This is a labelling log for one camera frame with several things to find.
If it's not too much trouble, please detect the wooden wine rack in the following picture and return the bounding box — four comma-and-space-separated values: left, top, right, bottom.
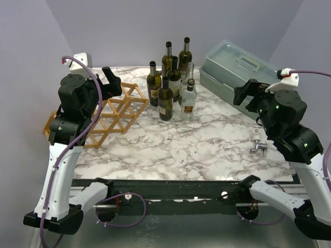
43, 80, 148, 148

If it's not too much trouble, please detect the dark green wine bottle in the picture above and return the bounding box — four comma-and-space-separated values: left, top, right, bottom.
167, 56, 181, 102
146, 60, 161, 106
158, 76, 173, 121

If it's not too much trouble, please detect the clear square liquor bottle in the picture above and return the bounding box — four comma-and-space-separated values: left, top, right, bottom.
180, 79, 197, 119

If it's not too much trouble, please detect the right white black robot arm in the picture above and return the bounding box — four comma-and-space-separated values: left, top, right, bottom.
233, 79, 330, 241

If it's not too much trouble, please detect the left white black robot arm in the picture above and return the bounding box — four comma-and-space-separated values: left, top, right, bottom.
23, 67, 122, 235

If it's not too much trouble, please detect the clear empty glass bottle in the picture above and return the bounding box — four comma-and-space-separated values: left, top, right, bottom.
178, 62, 194, 105

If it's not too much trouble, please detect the back left green wine bottle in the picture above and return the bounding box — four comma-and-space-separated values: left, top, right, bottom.
161, 41, 172, 76

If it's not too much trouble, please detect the back right green wine bottle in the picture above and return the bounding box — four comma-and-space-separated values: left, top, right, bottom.
178, 37, 192, 74

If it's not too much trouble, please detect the green plastic toolbox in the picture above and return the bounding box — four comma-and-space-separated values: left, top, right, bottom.
200, 40, 279, 105

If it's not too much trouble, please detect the white plastic pipe fitting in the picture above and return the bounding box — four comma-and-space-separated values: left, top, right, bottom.
252, 128, 261, 140

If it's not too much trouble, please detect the metal faucet valve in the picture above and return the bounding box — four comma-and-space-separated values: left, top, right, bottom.
250, 139, 268, 158

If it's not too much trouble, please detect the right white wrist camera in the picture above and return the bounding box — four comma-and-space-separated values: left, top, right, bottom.
265, 68, 299, 92

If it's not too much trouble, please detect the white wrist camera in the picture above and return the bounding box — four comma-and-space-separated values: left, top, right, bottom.
265, 68, 299, 92
62, 52, 99, 78

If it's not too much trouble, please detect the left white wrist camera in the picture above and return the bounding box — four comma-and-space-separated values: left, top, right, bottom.
62, 52, 99, 78

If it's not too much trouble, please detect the black mounting rail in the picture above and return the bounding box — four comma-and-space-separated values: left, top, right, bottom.
111, 176, 259, 216

